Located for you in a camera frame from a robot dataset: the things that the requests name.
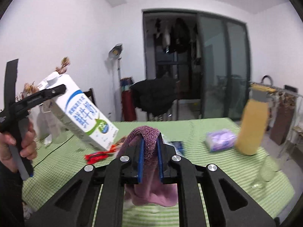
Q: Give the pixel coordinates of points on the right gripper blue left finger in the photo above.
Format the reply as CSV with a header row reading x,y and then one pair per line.
x,y
141,161

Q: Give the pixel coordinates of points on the purple tissue pack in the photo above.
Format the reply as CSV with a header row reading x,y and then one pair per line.
x,y
220,140

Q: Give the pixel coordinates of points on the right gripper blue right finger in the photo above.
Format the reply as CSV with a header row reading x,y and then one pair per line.
x,y
160,157

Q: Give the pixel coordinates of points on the floor lamp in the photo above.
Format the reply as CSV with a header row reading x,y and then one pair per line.
x,y
115,57

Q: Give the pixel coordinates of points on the clear drinking glass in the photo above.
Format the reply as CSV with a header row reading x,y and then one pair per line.
x,y
269,167

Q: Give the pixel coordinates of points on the dark glass sliding door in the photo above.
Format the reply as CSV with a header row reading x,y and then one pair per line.
x,y
208,55

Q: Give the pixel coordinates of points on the white blue milk carton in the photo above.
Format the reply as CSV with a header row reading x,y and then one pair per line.
x,y
80,116

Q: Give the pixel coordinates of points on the folding drying rack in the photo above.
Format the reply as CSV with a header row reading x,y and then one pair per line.
x,y
272,97

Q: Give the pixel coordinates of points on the dried flower bouquet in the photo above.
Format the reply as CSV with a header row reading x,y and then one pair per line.
x,y
32,88

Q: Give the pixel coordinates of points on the red wrapper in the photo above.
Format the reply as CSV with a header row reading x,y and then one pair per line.
x,y
99,156

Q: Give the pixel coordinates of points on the yellow thermos jug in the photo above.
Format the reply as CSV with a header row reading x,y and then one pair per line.
x,y
254,122

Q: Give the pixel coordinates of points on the red cylinder umbrella stand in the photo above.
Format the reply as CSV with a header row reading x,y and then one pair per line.
x,y
128,108

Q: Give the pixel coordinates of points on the green checkered tablecloth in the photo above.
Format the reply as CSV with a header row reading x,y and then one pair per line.
x,y
58,163

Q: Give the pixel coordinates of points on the person's left hand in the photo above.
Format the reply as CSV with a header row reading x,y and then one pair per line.
x,y
29,148

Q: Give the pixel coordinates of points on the dark wooden chair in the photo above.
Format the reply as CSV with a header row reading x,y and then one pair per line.
x,y
90,95

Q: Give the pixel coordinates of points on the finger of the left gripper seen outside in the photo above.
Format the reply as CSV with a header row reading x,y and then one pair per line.
x,y
50,93

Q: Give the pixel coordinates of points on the pink knitted cloth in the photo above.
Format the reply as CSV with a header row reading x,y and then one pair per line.
x,y
151,189

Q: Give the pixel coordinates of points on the brown cabinet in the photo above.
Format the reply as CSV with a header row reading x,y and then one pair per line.
x,y
284,116

